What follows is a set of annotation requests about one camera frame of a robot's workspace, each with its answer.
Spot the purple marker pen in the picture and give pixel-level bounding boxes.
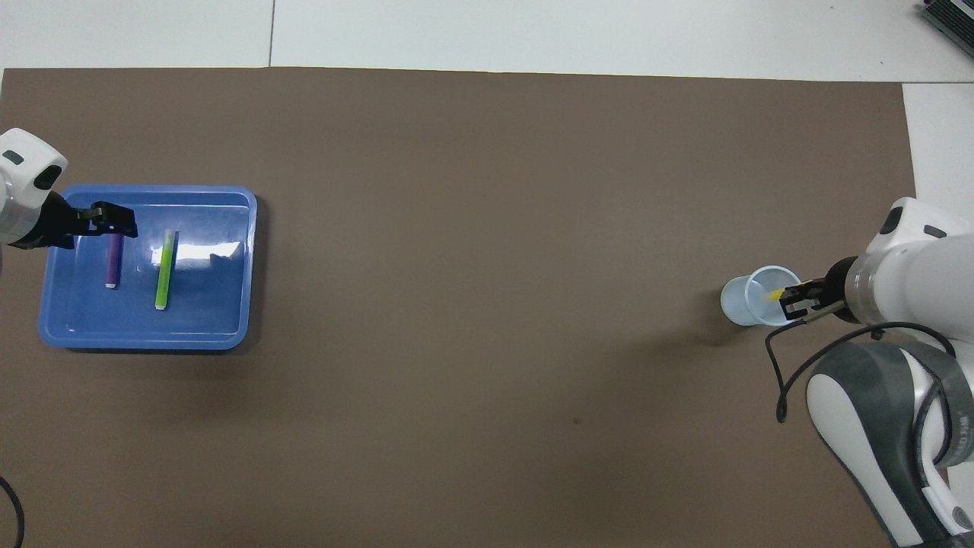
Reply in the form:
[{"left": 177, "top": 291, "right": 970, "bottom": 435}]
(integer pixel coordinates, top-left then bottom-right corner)
[{"left": 105, "top": 232, "right": 124, "bottom": 289}]

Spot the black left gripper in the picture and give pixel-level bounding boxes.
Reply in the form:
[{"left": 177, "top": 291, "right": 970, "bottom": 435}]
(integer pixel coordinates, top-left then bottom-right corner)
[{"left": 15, "top": 190, "right": 139, "bottom": 250}]

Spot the clear plastic cup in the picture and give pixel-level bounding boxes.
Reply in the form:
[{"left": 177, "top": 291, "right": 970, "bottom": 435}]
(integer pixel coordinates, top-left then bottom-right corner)
[{"left": 720, "top": 265, "right": 807, "bottom": 328}]

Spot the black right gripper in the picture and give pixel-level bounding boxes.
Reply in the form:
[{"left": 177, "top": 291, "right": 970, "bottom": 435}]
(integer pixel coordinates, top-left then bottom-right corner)
[{"left": 778, "top": 257, "right": 862, "bottom": 325}]

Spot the green marker pen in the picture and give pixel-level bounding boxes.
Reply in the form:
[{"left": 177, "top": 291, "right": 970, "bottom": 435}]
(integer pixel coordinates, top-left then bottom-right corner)
[{"left": 154, "top": 229, "right": 178, "bottom": 311}]

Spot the grey ribbed device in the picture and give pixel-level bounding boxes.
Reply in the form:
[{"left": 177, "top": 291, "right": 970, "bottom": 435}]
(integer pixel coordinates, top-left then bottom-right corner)
[{"left": 921, "top": 0, "right": 974, "bottom": 40}]

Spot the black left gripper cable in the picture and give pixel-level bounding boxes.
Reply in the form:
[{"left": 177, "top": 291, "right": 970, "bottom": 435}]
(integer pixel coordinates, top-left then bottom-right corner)
[{"left": 0, "top": 476, "right": 25, "bottom": 548}]

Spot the brown paper table mat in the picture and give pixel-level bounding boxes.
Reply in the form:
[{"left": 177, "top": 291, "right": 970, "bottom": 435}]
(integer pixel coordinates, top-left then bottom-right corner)
[{"left": 0, "top": 67, "right": 958, "bottom": 548}]

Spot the blue plastic tray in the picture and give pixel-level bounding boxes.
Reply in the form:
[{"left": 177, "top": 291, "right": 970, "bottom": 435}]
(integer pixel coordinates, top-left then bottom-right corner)
[{"left": 38, "top": 185, "right": 258, "bottom": 351}]

